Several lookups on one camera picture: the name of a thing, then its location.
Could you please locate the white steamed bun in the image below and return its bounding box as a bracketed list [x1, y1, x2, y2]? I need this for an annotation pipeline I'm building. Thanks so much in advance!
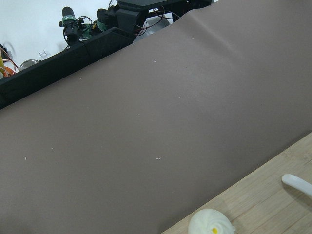
[188, 209, 235, 234]

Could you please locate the black table edge guard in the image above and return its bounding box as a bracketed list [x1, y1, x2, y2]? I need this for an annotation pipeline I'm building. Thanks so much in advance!
[0, 27, 135, 108]

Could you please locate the white ceramic spoon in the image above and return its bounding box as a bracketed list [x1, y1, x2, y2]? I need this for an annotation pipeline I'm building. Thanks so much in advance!
[281, 174, 312, 197]

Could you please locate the bamboo cutting board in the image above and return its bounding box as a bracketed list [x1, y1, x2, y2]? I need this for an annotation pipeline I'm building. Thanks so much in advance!
[165, 133, 312, 234]

